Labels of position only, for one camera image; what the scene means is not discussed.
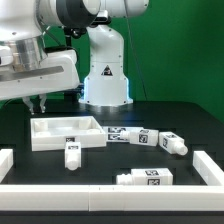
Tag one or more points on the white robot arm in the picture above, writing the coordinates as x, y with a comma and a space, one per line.
36, 57

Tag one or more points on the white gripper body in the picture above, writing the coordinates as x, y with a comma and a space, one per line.
56, 73

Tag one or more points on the white right fence block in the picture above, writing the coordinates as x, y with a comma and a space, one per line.
209, 171

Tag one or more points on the white square tabletop tray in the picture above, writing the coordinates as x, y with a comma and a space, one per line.
54, 133

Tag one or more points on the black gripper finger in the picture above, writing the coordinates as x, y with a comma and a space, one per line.
29, 104
43, 99

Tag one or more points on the white fence block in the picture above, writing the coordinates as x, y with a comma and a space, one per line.
6, 162
209, 171

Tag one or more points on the black camera stand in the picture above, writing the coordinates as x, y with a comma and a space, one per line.
71, 34

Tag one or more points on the white front fence wall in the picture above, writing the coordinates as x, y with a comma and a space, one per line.
110, 198

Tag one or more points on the marker sheet with tags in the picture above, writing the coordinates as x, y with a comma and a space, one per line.
113, 132

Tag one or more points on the white left fence block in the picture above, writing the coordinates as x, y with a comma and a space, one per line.
6, 162

